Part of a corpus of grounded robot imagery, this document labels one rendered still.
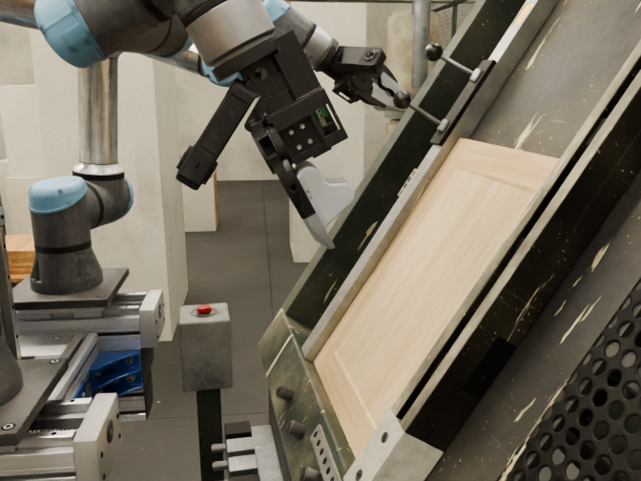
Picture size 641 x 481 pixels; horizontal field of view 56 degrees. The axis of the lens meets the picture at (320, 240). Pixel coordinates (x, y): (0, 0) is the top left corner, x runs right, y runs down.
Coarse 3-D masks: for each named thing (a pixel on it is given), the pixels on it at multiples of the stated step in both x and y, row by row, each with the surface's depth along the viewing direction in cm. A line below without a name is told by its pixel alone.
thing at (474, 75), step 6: (426, 48) 125; (432, 48) 124; (438, 48) 124; (426, 54) 125; (432, 54) 124; (438, 54) 124; (432, 60) 125; (444, 60) 125; (450, 60) 124; (456, 66) 124; (462, 66) 124; (468, 72) 123; (474, 72) 123; (480, 72) 122; (474, 78) 123
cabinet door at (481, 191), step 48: (480, 144) 114; (432, 192) 121; (480, 192) 106; (528, 192) 93; (432, 240) 112; (480, 240) 98; (384, 288) 118; (432, 288) 103; (336, 336) 126; (384, 336) 109; (432, 336) 96; (336, 384) 115; (384, 384) 101
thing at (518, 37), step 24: (528, 0) 123; (552, 0) 120; (528, 24) 120; (504, 48) 122; (504, 72) 122; (480, 96) 122; (480, 120) 123; (432, 168) 124; (408, 192) 126; (384, 240) 126; (360, 264) 129; (360, 288) 127; (336, 312) 128; (312, 336) 131; (312, 360) 129
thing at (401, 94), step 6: (396, 96) 123; (402, 96) 123; (408, 96) 123; (396, 102) 124; (402, 102) 123; (408, 102) 124; (402, 108) 124; (414, 108) 124; (420, 108) 124; (426, 114) 124; (432, 120) 124; (438, 120) 124; (444, 120) 124; (438, 126) 125; (444, 126) 124
